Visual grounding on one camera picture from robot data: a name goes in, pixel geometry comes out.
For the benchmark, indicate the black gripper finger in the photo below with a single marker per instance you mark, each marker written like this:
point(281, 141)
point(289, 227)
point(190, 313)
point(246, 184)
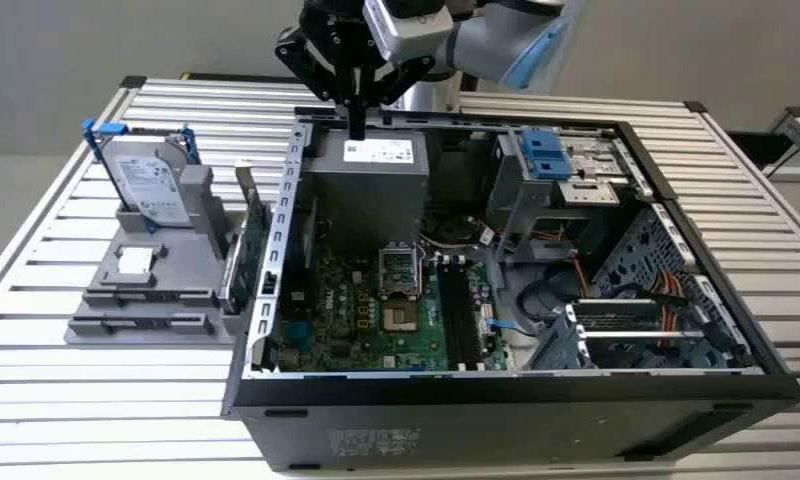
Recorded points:
point(313, 70)
point(393, 82)

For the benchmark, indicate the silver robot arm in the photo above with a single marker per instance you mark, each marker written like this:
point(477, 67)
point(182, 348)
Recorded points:
point(487, 45)

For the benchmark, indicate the grey power supply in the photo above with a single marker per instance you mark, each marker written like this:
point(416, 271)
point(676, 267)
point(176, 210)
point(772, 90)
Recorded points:
point(367, 200)

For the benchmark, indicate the blue drive bay latch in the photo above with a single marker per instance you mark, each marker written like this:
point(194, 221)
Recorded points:
point(540, 150)

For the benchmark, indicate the round black speaker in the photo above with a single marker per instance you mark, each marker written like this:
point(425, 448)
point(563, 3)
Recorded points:
point(453, 230)

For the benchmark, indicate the hard disk in blue carrier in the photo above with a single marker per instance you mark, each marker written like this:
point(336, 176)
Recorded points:
point(148, 185)

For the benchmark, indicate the green graphics card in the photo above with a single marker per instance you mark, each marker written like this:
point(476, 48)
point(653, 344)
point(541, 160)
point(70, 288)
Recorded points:
point(256, 240)

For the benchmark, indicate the grey metal drive cage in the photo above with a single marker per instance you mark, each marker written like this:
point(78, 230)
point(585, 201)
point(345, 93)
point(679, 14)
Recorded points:
point(587, 192)

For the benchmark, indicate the grey parts rack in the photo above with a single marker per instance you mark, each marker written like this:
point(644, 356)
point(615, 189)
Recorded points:
point(180, 272)

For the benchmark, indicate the silver CPU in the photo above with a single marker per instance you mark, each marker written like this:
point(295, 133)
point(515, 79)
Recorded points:
point(134, 260)

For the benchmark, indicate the CPU socket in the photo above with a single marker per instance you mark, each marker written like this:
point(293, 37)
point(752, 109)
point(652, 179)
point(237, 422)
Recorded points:
point(400, 320)

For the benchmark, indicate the blue motherboard connector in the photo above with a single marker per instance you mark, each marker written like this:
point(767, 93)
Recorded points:
point(295, 334)

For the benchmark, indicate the green motherboard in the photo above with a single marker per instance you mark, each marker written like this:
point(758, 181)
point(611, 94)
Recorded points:
point(347, 345)

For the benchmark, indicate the metal disk bay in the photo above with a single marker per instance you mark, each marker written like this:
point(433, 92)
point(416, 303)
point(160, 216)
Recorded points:
point(553, 345)

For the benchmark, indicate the black PC case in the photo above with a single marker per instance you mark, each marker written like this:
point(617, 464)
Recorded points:
point(507, 430)

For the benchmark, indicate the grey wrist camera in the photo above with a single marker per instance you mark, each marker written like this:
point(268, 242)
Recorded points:
point(407, 30)

